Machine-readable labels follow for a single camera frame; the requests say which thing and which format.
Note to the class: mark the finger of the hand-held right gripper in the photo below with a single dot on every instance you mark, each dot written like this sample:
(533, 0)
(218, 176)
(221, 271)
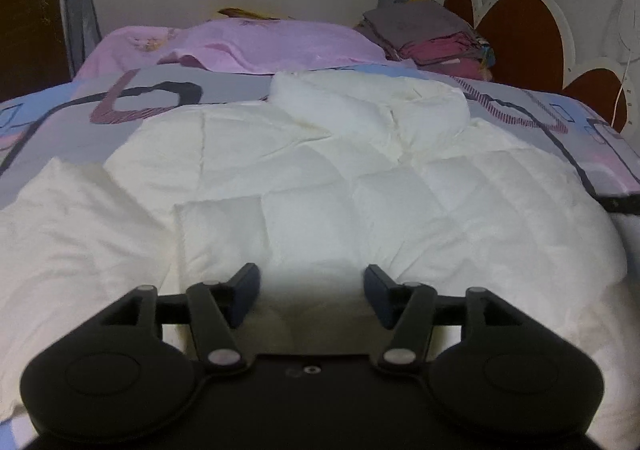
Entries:
(625, 206)

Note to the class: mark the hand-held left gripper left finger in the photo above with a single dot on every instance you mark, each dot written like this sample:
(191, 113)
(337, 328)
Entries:
(246, 291)

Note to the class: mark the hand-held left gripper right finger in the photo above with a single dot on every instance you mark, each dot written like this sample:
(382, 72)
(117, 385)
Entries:
(378, 291)

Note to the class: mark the white quilted duvet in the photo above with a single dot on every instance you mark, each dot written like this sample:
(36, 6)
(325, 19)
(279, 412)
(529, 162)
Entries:
(310, 190)

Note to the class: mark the stack of folded clothes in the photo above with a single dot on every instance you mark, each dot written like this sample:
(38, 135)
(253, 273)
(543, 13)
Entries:
(425, 32)

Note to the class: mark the white headboard with brown petals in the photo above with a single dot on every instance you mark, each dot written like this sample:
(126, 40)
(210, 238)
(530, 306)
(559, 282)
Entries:
(520, 30)

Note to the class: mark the patterned grey bed sheet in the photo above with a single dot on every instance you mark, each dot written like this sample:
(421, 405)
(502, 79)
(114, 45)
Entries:
(65, 130)

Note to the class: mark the pink pillow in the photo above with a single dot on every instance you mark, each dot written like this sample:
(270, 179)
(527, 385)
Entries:
(280, 42)

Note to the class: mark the yellow object behind blanket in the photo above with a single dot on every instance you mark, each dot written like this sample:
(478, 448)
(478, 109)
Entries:
(245, 14)

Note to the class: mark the brown wooden wardrobe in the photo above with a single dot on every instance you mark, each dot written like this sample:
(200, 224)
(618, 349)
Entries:
(27, 10)

